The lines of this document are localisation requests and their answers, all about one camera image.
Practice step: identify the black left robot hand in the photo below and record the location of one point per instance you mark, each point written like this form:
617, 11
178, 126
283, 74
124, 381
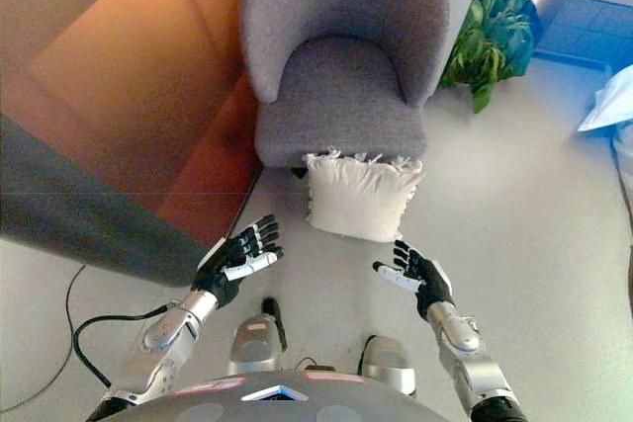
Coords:
240, 256

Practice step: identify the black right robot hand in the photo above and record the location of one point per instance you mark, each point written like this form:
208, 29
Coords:
425, 274

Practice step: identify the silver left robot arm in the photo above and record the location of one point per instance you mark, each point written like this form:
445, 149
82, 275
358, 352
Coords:
158, 348

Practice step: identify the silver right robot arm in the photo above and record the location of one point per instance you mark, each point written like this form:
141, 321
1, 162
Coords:
470, 358

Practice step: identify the white fringed pillow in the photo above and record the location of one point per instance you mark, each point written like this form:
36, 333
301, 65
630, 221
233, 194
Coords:
363, 194

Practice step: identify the silver left robot leg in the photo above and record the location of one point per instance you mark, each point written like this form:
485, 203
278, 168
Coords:
254, 343

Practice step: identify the silver robot leg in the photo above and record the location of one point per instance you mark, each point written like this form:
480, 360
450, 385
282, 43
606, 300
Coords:
388, 365
254, 343

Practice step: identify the silver right robot leg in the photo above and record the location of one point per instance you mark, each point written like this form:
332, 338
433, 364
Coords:
388, 365

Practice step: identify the dark grey bed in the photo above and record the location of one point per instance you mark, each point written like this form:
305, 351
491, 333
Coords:
94, 214

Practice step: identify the orange wooden cabinet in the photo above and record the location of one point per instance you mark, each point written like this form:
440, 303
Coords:
138, 76

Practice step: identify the grey fabric armchair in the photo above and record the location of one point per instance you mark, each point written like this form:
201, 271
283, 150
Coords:
341, 56

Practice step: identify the green potted plant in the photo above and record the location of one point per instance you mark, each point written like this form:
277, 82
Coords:
487, 41

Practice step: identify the light blue bedding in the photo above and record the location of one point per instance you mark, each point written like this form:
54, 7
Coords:
610, 101

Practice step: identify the white nightstand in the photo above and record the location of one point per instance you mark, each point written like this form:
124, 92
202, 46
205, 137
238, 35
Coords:
583, 12

